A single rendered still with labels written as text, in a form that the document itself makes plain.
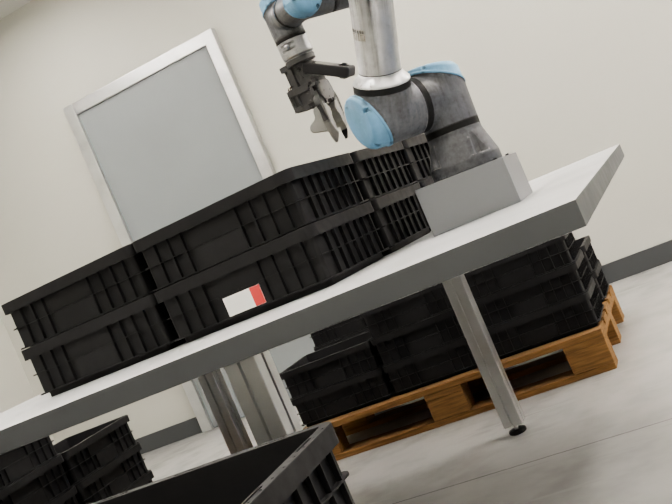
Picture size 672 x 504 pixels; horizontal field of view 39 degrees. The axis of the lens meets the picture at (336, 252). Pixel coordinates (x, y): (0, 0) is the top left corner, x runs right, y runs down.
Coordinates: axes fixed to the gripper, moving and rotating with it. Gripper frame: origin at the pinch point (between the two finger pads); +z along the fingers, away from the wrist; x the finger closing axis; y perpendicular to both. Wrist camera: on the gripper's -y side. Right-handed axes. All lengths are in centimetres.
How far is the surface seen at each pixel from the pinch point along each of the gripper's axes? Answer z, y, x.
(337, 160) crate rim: 5.4, -9.0, 27.4
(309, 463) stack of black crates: 33, -37, 122
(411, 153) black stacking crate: 10.9, -7.8, -15.2
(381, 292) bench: 26, -30, 77
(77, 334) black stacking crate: 16, 53, 50
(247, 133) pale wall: -32, 173, -266
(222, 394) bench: 60, 105, -55
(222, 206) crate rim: 4.5, 6.7, 49.0
